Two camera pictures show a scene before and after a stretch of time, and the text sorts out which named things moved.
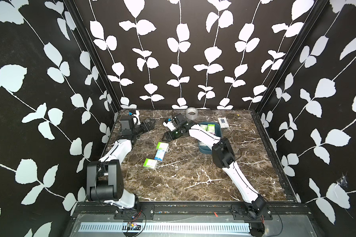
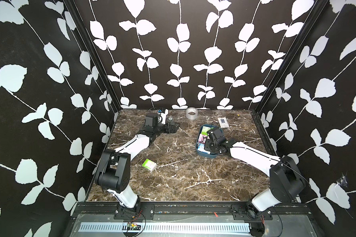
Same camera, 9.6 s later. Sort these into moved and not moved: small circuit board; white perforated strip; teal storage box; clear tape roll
Moved: teal storage box
Not moved: clear tape roll; white perforated strip; small circuit board
